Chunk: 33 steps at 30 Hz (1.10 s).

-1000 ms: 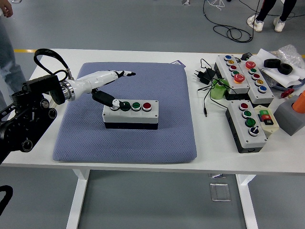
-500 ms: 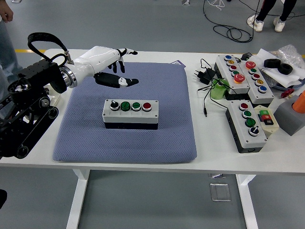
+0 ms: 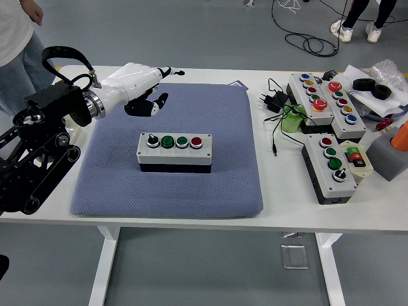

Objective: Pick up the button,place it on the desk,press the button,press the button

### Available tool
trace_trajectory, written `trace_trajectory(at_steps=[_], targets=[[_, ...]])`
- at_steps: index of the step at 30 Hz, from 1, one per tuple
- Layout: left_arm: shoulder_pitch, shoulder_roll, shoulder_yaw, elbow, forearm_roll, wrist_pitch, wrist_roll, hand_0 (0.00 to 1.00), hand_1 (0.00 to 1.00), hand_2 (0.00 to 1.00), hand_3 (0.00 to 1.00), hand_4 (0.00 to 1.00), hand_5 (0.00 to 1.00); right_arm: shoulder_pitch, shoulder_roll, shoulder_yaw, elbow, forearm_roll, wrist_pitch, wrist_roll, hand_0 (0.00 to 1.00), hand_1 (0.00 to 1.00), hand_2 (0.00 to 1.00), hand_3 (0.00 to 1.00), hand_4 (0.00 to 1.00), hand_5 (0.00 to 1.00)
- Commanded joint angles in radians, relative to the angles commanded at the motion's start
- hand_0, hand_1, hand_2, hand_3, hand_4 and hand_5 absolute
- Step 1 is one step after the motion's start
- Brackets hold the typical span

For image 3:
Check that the person's hand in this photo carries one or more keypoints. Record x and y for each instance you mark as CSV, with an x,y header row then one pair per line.
x,y
33,12

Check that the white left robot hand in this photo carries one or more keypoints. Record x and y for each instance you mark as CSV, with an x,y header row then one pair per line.
x,y
134,79

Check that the grey four-button control box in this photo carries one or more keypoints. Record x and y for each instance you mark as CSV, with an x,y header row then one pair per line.
x,y
175,156
338,188

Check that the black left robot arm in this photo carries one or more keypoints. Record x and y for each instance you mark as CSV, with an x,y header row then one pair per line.
x,y
54,102

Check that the grey five-button control box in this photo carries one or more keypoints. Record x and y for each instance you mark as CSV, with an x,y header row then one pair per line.
x,y
344,129
320,118

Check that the person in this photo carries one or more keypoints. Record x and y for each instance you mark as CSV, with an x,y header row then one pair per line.
x,y
352,12
16,32

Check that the purple-edged card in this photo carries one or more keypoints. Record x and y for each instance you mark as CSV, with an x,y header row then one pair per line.
x,y
237,83

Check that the blue-grey fabric mat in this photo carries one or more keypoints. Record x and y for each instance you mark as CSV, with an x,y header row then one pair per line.
x,y
191,191

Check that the white floor object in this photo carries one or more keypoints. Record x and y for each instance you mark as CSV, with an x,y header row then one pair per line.
x,y
248,2

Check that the black power adapter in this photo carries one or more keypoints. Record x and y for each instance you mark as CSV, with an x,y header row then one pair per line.
x,y
277,100

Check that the green plastic cylinder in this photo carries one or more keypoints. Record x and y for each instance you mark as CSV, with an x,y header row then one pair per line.
x,y
290,122

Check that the white table leg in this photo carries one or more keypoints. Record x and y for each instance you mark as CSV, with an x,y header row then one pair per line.
x,y
331,271
103,271

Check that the small black device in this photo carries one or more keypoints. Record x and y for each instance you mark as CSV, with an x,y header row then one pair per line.
x,y
328,76

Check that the small clear floor plate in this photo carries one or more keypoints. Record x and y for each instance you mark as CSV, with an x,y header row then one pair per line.
x,y
290,235

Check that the blue-grey round rim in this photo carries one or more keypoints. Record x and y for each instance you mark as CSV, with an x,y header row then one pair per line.
x,y
372,117

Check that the white paper sheet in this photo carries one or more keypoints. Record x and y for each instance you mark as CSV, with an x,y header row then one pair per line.
x,y
382,105

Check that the clear bubble wrap bag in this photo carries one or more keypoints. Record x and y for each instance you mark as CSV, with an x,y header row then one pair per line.
x,y
387,68

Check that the red valve knob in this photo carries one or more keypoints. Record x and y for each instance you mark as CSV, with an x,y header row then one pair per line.
x,y
384,124

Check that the grey foam block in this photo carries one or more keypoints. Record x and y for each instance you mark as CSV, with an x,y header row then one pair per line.
x,y
382,156

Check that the orange cylinder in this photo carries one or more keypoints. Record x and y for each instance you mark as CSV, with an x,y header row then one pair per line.
x,y
402,138

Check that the cream three-button switch box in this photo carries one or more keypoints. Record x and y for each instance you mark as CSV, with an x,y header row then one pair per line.
x,y
363,171

